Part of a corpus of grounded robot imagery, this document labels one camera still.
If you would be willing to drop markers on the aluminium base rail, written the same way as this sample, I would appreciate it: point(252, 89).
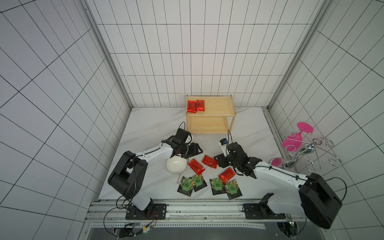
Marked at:
point(188, 214)

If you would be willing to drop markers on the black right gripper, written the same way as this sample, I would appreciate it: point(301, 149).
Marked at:
point(227, 159)

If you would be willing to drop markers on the red tea bag five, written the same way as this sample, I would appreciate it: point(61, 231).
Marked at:
point(227, 175)

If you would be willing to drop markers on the red tea bag four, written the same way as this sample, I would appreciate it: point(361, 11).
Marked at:
point(196, 167)

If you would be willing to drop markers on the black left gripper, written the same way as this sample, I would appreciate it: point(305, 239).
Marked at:
point(194, 150)

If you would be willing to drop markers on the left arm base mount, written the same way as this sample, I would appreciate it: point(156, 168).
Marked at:
point(147, 211)

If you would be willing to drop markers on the green tea bag one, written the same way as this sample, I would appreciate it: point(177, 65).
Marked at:
point(186, 186)

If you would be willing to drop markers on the green tea bag three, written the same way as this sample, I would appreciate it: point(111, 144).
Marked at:
point(217, 186)

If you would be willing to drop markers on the red tea bag three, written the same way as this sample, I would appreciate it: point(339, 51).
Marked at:
point(210, 162)

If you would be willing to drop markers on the green tea bag four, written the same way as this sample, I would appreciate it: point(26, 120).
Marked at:
point(232, 189)

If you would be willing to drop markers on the green tea bag two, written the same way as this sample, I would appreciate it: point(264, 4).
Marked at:
point(199, 182)

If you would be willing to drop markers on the pink plastic spatula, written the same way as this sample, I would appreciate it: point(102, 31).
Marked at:
point(293, 145)

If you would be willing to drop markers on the white bowl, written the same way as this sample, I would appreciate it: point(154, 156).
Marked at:
point(176, 164)

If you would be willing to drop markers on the red tea bag two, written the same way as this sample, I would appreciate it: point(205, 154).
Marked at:
point(200, 105)

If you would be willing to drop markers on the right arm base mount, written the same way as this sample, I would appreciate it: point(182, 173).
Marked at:
point(261, 210)

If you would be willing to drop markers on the metal spoon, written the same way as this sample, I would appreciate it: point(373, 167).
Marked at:
point(180, 178)

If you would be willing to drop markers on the chrome wire cup rack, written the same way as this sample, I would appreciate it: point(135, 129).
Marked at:
point(312, 147)

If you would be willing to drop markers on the red tea bag one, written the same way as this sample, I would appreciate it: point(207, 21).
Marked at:
point(191, 106)

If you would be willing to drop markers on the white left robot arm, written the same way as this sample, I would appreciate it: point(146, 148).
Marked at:
point(128, 175)

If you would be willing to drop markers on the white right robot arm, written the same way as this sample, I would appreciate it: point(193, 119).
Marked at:
point(299, 195)

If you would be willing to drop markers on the wooden two-tier shelf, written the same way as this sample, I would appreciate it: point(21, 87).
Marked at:
point(217, 118)

